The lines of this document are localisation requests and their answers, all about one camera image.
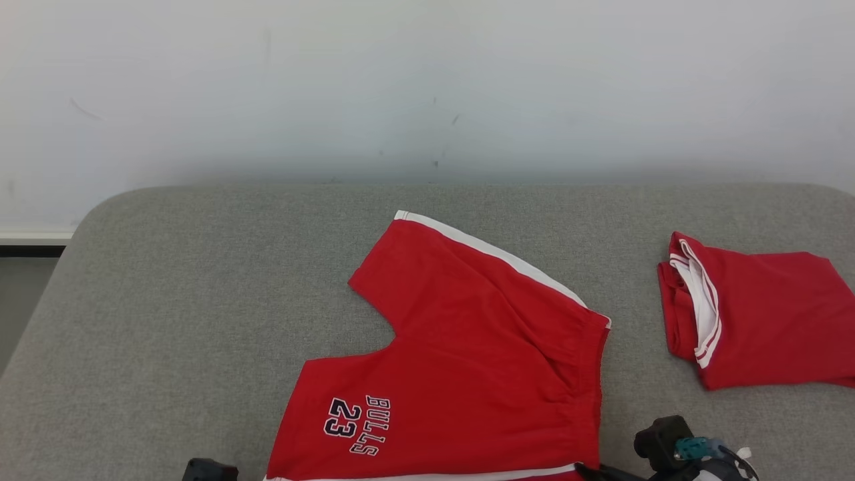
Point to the red white basketball jersey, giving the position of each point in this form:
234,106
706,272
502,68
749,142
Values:
781,314

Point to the red basketball shorts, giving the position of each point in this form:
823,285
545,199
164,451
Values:
467,374

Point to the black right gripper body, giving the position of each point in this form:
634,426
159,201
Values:
611,473

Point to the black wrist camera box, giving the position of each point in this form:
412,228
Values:
661,444
210,471

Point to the grey fabric sofa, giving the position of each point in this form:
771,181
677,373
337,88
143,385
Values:
200,300

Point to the white baseboard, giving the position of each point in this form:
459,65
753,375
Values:
33,237

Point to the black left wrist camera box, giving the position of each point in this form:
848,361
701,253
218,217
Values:
210,471

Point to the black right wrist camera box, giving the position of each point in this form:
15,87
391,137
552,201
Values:
661,444

